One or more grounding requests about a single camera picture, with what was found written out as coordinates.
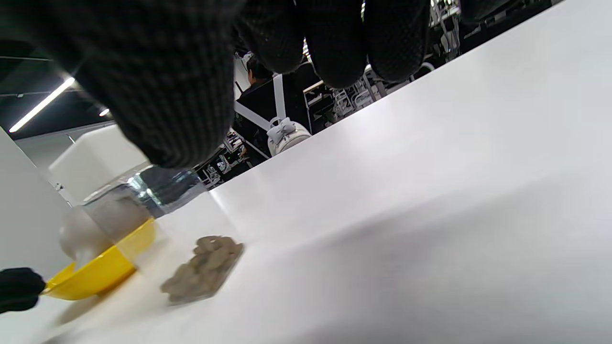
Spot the person's left hand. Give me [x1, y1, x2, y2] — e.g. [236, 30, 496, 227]
[0, 268, 47, 314]

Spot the person's right hand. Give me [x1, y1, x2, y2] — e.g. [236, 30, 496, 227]
[0, 0, 514, 169]

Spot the ceiling light strip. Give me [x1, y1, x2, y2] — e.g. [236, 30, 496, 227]
[9, 76, 76, 133]

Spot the clear square coffee jar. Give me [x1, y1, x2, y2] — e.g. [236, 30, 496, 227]
[81, 165, 244, 306]

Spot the white square jar lid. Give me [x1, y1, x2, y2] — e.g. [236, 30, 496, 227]
[48, 124, 150, 204]

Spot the yellow plastic bowl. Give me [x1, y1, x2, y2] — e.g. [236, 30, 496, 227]
[41, 217, 157, 301]

